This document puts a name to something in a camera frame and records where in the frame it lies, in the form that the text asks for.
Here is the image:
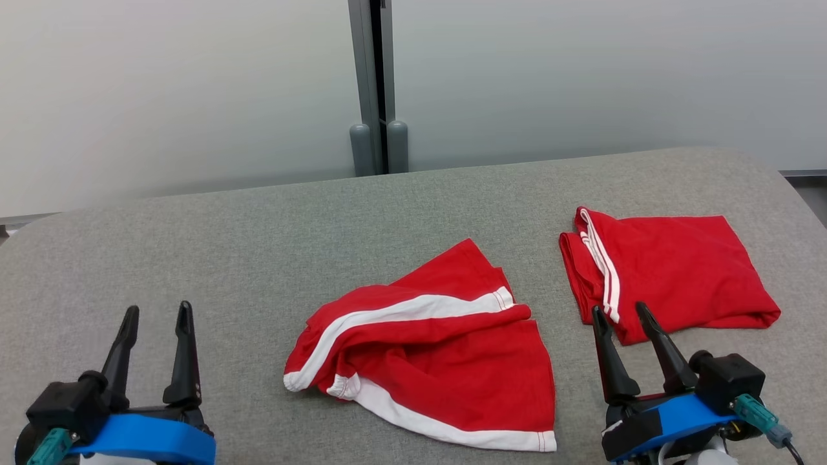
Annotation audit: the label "blue left camera bracket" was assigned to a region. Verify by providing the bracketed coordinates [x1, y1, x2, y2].
[68, 413, 217, 465]

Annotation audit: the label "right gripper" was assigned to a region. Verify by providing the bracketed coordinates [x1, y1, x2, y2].
[591, 301, 699, 463]

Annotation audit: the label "teal right camera connector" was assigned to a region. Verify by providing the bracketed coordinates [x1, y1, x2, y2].
[733, 393, 793, 448]

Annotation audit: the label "blue camera bracket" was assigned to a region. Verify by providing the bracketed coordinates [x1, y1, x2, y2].
[611, 393, 741, 463]
[68, 413, 217, 465]

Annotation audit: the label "blue right camera bracket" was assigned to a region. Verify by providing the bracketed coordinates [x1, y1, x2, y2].
[611, 393, 741, 463]

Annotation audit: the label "grey rounded door post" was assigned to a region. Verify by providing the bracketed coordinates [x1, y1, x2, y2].
[386, 119, 410, 174]
[350, 123, 376, 177]

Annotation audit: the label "teal camera connector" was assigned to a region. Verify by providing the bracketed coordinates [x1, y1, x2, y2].
[733, 393, 793, 448]
[26, 428, 76, 465]

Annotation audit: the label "red Bulls 23 jersey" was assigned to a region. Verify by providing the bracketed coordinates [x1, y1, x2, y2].
[559, 207, 782, 346]

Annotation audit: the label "red shorts with white stripes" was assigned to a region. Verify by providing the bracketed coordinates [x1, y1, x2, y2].
[283, 238, 558, 453]

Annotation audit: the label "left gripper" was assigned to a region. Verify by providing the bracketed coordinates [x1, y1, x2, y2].
[100, 300, 213, 432]

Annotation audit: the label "teal left camera connector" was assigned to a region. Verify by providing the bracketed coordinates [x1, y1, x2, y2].
[26, 428, 76, 465]

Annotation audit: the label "grey door frame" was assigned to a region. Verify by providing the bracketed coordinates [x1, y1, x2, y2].
[348, 0, 396, 175]

